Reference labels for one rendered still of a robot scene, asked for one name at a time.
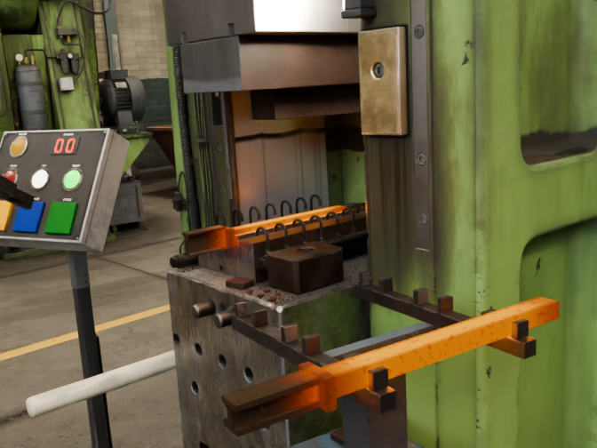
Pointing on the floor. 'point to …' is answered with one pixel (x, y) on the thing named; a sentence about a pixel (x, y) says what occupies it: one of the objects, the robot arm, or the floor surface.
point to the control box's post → (97, 418)
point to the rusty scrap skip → (162, 134)
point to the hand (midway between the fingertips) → (18, 197)
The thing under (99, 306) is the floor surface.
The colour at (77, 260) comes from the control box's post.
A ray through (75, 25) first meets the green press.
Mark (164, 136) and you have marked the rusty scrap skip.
